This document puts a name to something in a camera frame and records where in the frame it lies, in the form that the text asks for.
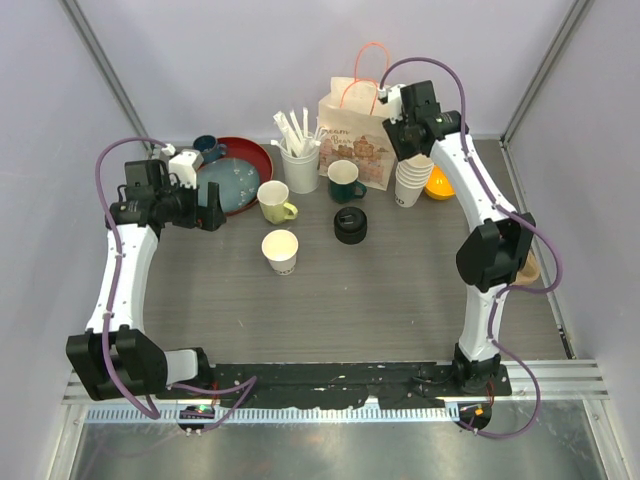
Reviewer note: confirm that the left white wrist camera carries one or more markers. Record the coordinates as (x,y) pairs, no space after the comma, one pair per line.
(183,168)

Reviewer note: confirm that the blue grey plate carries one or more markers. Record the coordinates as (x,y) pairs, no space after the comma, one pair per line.
(238,182)

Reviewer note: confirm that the printed paper takeout bag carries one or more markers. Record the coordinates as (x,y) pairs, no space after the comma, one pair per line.
(353,119)

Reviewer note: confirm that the brown cardboard cup carrier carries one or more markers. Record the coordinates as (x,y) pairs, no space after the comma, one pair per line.
(529,273)

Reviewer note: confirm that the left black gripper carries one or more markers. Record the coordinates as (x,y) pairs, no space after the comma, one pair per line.
(208,218)

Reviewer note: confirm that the yellow mug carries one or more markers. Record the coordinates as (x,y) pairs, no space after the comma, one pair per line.
(273,197)

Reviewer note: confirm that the stack of black cup lids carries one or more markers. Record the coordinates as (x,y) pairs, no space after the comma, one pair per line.
(350,225)

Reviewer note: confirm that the dark green mug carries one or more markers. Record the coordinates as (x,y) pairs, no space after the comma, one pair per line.
(344,185)

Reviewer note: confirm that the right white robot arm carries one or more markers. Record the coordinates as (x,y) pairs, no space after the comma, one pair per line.
(499,239)

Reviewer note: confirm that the stack of white paper cups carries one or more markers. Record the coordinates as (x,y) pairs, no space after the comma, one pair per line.
(411,177)

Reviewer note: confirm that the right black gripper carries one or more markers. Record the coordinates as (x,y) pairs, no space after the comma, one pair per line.
(391,131)

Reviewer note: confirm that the orange bowl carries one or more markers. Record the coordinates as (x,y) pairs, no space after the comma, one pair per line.
(438,186)

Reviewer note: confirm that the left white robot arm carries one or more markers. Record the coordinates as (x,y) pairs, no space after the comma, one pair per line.
(114,349)

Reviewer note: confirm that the white straw holder cup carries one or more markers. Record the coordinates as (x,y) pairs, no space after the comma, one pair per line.
(301,173)

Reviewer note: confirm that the red round tray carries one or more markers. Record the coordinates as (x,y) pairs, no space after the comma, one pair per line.
(253,153)

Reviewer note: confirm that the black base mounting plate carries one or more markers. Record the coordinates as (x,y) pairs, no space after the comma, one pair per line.
(338,386)

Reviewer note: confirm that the wrapped white straw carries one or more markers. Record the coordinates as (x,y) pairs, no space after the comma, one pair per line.
(299,139)

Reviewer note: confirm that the blue mug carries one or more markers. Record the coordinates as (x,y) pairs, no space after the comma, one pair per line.
(210,148)

